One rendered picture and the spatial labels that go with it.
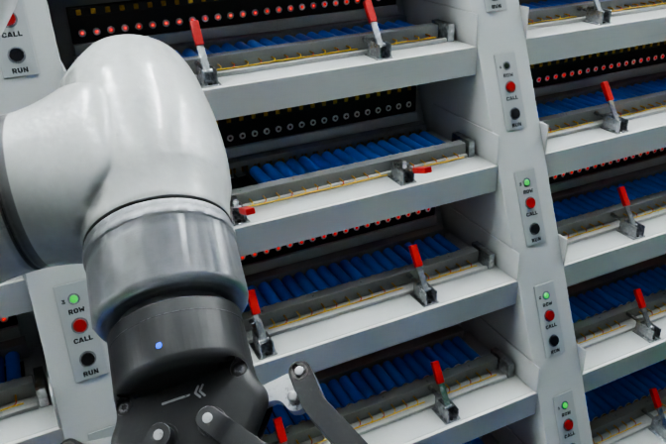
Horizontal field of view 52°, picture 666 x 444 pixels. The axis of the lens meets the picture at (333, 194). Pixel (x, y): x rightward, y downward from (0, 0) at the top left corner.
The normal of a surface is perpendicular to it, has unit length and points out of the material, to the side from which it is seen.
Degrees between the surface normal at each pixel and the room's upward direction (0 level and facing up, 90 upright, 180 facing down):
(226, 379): 53
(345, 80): 112
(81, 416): 90
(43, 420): 22
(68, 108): 48
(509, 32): 90
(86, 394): 90
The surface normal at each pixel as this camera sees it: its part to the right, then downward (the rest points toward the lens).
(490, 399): -0.04, -0.90
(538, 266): 0.39, 0.01
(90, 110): -0.11, -0.54
